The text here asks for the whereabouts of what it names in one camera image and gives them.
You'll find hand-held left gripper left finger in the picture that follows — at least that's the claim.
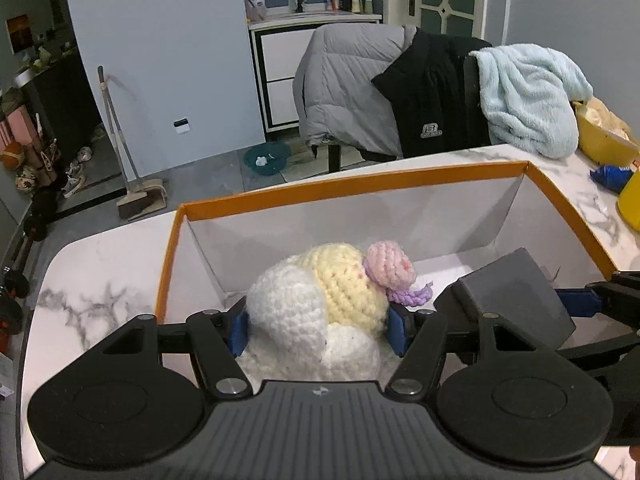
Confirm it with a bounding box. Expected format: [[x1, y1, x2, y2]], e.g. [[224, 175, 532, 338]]
[[102, 309, 252, 399]]

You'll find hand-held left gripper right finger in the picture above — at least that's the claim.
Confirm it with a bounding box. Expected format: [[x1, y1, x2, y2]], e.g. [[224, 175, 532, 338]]
[[384, 305, 551, 401]]

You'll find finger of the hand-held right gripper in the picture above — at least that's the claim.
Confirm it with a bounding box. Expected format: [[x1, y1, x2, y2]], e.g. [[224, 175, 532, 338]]
[[555, 270, 640, 318], [560, 327, 640, 368]]

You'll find dark grey box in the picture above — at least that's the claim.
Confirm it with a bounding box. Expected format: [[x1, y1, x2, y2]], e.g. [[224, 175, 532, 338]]
[[432, 247, 578, 353]]

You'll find white yellow crochet doll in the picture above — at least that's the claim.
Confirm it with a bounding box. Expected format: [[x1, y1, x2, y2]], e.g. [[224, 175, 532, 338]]
[[240, 240, 435, 381]]

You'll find orange-rimmed cardboard box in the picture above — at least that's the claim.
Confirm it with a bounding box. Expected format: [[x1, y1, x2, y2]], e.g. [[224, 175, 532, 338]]
[[156, 161, 623, 386]]

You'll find yellow cup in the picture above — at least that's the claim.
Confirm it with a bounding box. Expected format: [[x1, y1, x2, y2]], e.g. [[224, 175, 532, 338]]
[[617, 167, 640, 233]]

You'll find blue snack packet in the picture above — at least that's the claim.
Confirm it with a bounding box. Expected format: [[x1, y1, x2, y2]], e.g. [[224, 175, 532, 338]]
[[589, 162, 636, 192]]

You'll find broom with wooden head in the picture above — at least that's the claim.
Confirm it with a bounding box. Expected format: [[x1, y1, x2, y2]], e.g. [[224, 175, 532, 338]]
[[96, 65, 168, 222]]

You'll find yellow bowl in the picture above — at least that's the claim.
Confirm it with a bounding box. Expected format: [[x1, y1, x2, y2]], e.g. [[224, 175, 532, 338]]
[[572, 96, 640, 167]]

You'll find teal basin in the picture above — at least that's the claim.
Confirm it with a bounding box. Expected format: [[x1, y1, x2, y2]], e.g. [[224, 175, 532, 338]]
[[243, 141, 292, 177]]

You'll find light blue fleece blanket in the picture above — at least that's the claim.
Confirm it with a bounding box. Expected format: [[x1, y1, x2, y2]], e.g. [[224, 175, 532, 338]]
[[470, 44, 595, 157]]

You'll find black jacket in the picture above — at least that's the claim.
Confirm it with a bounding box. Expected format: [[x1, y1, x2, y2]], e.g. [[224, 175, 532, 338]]
[[371, 27, 493, 161]]

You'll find grey puffer jacket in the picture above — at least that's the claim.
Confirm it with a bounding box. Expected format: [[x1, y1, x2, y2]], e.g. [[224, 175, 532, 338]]
[[292, 24, 418, 153]]

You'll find white vanity cabinet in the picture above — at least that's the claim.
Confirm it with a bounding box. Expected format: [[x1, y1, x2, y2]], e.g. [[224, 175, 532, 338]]
[[248, 12, 383, 135]]

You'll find basketball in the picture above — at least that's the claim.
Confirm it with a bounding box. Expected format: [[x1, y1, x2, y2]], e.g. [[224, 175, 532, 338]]
[[1, 141, 25, 171]]

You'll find black sideboard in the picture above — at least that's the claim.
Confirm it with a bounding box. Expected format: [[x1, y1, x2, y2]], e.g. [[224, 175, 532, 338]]
[[20, 50, 106, 161]]

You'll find small framed picture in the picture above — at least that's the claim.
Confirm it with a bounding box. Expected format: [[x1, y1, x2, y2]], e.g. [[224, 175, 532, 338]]
[[6, 14, 33, 54]]

